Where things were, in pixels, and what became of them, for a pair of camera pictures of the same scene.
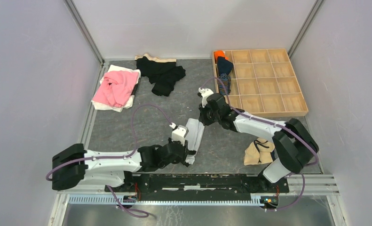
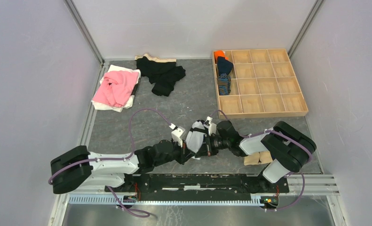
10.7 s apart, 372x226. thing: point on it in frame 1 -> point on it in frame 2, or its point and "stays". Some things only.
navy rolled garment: x=224 y=66 stays
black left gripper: x=182 y=158 stays
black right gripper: x=201 y=117 -> x=212 y=151
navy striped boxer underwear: x=224 y=84 stays
